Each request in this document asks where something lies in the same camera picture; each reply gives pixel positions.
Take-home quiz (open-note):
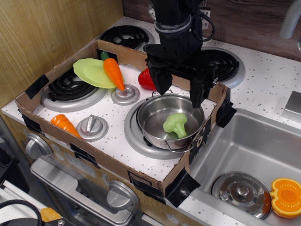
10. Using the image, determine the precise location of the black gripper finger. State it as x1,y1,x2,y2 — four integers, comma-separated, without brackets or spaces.
190,77,210,108
149,66,173,95

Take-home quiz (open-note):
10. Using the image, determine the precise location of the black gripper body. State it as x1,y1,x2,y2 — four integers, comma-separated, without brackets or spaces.
143,30,217,87

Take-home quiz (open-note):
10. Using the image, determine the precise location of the orange toy carrot green top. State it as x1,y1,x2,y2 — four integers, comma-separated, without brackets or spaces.
101,51,125,91

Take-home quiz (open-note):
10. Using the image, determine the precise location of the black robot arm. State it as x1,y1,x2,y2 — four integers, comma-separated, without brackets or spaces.
143,0,217,108

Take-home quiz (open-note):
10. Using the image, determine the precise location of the light green plastic plate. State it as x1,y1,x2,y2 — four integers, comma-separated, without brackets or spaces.
73,58,116,89

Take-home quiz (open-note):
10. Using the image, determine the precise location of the small orange toy carrot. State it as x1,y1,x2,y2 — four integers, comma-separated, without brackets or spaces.
50,114,81,138

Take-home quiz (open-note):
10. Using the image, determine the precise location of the red toy strawberry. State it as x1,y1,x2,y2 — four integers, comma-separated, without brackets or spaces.
138,68,156,91

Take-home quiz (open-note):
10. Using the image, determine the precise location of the back right black burner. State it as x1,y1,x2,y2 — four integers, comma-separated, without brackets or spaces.
202,47,246,89

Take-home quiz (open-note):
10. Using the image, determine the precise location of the black burner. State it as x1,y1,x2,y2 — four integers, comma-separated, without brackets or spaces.
99,25,155,51
202,47,246,89
41,69,107,113

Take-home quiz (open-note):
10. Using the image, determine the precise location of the silver stovetop knob centre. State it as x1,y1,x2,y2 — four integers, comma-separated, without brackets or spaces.
111,84,140,105

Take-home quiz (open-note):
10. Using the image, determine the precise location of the silver stovetop knob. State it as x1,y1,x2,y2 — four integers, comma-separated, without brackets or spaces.
111,84,140,105
76,115,109,142

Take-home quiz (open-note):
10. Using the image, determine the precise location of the green toy broccoli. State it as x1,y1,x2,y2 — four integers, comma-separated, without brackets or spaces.
163,113,187,138

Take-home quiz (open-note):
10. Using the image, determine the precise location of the stainless steel pot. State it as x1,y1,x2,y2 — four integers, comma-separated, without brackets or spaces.
136,93,205,153

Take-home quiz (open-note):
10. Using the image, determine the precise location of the back left black burner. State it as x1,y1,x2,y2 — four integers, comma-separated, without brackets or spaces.
99,25,155,51

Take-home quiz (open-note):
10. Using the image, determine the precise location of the hanging metal strainer ladle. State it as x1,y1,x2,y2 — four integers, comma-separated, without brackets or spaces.
148,0,156,20

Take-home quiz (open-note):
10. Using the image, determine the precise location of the metal sink basin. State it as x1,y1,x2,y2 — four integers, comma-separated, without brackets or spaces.
188,108,301,226

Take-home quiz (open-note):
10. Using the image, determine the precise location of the silver stovetop knob front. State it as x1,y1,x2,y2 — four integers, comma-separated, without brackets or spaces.
76,115,109,142

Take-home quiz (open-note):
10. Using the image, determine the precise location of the silver faucet base block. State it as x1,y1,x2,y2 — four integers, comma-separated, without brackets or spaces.
282,91,301,123

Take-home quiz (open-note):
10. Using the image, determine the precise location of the front left black burner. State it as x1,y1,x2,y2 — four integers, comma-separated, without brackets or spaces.
41,69,107,113

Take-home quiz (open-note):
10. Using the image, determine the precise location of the cardboard fence with black tape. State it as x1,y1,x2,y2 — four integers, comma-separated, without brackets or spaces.
15,40,231,200

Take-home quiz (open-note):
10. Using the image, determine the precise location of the steel pot lid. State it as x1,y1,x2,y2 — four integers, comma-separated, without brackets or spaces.
210,171,272,220

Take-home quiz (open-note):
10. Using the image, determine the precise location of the silver faucet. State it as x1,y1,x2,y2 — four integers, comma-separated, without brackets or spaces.
279,0,301,40

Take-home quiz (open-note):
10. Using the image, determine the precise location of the silver oven knob right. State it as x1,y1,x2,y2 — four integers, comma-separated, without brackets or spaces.
106,180,139,211

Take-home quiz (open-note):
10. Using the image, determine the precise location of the silver oven knob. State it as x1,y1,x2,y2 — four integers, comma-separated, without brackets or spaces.
25,133,53,160
106,180,139,211

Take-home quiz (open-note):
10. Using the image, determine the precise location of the silver oven knob left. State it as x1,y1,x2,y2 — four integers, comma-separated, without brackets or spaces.
25,133,53,160

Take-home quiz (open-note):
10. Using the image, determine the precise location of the orange toy half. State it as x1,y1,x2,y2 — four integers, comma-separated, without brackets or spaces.
270,178,301,218

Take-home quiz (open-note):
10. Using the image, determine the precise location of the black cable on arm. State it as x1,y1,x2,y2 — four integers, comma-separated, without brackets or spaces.
191,7,216,42

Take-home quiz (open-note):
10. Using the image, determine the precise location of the front right burner ring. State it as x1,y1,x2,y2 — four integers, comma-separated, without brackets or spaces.
124,98,186,160

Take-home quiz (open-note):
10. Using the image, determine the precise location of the silver oven door handle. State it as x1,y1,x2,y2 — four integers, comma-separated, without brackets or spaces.
31,158,135,226

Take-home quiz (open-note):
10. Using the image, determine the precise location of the black cable lower left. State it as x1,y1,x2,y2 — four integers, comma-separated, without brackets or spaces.
0,199,43,226

